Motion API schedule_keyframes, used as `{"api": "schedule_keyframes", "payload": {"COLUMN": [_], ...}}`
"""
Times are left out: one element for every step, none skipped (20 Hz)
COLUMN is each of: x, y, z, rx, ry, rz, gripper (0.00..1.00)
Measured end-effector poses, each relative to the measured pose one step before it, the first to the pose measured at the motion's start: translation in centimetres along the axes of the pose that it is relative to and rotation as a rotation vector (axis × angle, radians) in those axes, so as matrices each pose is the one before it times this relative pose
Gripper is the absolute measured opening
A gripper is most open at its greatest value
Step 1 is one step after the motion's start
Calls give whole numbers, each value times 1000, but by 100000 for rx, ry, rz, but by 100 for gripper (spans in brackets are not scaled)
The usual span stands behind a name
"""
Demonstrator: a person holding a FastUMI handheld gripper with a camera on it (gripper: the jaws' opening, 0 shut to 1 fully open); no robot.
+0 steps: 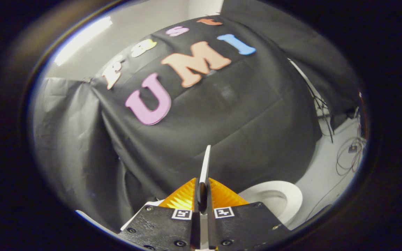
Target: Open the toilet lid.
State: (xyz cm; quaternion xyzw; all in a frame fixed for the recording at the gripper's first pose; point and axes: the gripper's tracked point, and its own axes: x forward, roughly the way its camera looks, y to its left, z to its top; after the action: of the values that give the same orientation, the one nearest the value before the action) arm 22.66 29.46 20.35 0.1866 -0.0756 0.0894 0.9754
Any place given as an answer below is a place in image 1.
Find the white toilet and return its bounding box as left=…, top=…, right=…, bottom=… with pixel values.
left=75, top=181, right=303, bottom=235

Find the white toilet lid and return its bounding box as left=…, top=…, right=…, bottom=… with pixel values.
left=198, top=145, right=211, bottom=214

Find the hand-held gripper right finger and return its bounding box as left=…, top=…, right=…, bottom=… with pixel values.
left=206, top=178, right=290, bottom=250

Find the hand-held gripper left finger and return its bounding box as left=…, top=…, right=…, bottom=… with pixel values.
left=119, top=178, right=201, bottom=251

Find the tangle of floor cables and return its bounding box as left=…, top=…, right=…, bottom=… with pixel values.
left=306, top=134, right=366, bottom=222

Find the black backdrop cloth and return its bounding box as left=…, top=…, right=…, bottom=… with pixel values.
left=33, top=0, right=360, bottom=231

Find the black tripod stand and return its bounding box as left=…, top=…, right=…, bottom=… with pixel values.
left=288, top=58, right=335, bottom=144

